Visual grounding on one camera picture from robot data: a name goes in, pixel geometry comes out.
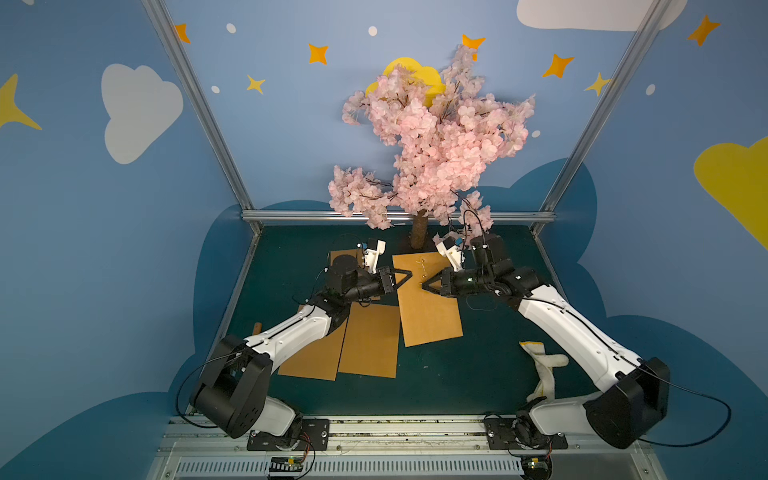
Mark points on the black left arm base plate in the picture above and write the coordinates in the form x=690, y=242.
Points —
x=306, y=433

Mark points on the dark metal tree base plate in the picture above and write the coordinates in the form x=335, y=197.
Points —
x=406, y=246

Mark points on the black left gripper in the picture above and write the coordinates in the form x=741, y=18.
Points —
x=387, y=280

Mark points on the brown kraft envelope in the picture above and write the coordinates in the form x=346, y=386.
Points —
x=348, y=280
x=371, y=341
x=319, y=360

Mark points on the aluminium corner post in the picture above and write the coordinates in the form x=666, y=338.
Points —
x=161, y=20
x=638, y=47

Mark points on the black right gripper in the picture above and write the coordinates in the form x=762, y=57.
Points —
x=446, y=282

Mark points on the aluminium right corner post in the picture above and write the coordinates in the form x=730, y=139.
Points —
x=638, y=47

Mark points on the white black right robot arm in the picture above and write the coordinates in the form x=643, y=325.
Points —
x=632, y=394

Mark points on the brown kraft file bag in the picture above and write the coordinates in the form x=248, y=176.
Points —
x=425, y=317

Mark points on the aluminium front rail frame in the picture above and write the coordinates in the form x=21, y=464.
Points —
x=396, y=447

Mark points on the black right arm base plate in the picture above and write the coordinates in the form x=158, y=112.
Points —
x=513, y=433

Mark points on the aluminium left corner post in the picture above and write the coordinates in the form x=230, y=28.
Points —
x=161, y=20

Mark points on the right circuit board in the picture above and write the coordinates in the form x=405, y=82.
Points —
x=536, y=468

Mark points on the circuit board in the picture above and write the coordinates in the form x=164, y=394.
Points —
x=285, y=466
x=536, y=468

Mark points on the white yellow cloth strip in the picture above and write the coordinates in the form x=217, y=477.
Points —
x=544, y=364

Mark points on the brown kraft envelope far left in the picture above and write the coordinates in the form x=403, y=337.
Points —
x=348, y=280

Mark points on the pink cherry blossom tree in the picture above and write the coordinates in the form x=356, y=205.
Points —
x=448, y=133

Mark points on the brown kraft envelope front middle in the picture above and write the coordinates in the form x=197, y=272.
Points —
x=371, y=341

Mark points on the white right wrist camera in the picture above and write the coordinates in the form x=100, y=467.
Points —
x=450, y=247

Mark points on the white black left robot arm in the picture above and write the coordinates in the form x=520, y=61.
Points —
x=232, y=389

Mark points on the brown kraft envelope front left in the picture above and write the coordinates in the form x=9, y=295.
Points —
x=319, y=360

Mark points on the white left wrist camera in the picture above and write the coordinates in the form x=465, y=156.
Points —
x=370, y=252

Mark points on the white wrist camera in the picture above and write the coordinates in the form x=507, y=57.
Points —
x=370, y=252
x=450, y=247

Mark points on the left circuit board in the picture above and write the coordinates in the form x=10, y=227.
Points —
x=285, y=466

